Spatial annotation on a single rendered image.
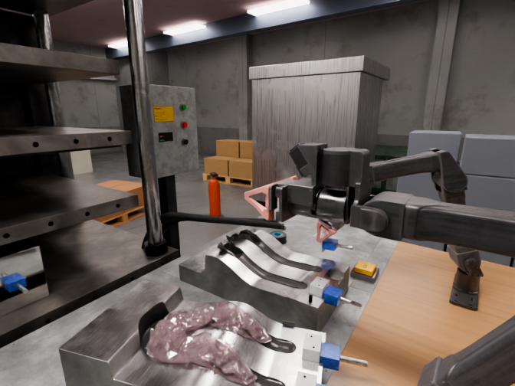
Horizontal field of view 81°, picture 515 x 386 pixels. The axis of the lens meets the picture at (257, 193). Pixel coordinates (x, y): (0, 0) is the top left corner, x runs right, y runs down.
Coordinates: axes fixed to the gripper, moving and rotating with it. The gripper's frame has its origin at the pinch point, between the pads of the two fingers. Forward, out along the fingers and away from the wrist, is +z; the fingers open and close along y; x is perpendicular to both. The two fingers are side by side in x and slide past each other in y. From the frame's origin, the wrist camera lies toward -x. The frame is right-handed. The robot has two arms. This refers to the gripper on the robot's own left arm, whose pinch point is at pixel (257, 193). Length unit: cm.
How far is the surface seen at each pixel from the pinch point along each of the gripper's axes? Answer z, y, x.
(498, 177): -47, -211, 27
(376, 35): 170, -643, -175
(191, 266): 37, -11, 33
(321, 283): -6.5, -18.8, 28.0
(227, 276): 20.0, -10.7, 30.5
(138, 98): 66, -17, -23
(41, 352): 42, 31, 38
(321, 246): 2.9, -38.8, 27.0
